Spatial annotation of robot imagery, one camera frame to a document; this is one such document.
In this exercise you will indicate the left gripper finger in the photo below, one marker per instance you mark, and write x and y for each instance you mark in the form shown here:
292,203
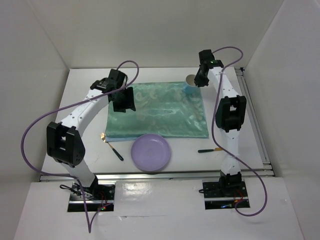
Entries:
120,108
130,100

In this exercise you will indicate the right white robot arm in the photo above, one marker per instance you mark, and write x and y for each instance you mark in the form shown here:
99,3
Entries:
228,117

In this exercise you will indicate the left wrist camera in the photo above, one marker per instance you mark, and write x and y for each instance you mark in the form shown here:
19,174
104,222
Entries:
117,76

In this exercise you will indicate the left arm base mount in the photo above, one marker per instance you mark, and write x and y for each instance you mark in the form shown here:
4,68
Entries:
104,198

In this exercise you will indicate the gold knife green handle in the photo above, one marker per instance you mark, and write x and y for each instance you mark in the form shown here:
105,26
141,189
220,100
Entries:
209,150

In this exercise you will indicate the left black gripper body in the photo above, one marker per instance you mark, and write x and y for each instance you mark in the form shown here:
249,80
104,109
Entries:
119,98

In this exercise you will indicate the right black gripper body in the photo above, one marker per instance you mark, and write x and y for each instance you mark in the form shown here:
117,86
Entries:
208,80

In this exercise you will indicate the teal satin placemat cloth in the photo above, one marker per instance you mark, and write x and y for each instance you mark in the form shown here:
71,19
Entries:
162,108

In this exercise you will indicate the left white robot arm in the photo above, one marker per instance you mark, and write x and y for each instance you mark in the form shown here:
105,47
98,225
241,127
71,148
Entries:
64,139

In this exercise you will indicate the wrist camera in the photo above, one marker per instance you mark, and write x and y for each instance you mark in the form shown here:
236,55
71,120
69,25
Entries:
206,55
117,76

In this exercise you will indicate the gold fork green handle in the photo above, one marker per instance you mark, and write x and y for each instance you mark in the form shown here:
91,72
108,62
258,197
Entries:
104,139

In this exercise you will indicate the purple plate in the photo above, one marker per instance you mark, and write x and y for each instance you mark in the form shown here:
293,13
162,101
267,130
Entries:
150,152

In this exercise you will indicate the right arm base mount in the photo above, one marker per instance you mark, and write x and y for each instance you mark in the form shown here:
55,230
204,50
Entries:
218,198

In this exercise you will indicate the aluminium frame rail front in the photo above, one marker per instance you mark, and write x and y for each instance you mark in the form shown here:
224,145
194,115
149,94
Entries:
153,176

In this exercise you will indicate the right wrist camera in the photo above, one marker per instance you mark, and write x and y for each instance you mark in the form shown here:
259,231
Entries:
206,55

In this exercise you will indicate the light blue mug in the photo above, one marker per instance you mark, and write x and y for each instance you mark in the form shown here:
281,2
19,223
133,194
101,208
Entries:
189,86

